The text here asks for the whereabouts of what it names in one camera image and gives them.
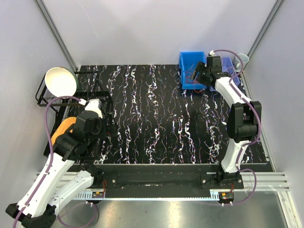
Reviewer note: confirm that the orange woven basket tray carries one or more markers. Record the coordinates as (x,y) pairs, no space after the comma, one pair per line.
(65,125)

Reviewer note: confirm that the lavender plastic tray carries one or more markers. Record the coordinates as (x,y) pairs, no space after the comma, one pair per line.
(226,66)

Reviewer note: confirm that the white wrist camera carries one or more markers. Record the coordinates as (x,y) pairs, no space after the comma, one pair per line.
(92,105)
(213,54)

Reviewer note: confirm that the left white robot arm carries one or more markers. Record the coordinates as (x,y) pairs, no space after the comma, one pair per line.
(42,204)

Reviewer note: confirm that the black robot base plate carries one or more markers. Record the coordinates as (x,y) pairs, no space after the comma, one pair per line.
(166,181)

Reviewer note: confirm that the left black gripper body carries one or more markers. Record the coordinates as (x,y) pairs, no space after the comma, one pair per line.
(94,134)

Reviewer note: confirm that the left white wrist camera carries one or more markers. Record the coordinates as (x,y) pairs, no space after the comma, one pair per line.
(92,105)

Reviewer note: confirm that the black wire dish rack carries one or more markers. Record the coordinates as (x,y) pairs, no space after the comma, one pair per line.
(89,87)

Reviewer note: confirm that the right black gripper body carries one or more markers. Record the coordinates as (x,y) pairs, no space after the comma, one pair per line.
(203,77)

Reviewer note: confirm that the white round bowl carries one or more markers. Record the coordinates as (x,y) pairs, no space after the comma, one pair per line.
(61,81)

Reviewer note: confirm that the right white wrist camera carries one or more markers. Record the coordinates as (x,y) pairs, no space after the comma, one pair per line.
(213,54)

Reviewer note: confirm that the white ceramic mug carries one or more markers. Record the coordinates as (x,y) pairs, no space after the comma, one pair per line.
(241,58)

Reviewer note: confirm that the blue plastic bin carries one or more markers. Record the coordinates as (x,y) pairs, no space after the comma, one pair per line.
(187,64)

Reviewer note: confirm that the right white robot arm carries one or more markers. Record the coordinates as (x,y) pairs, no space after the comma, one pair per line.
(244,119)

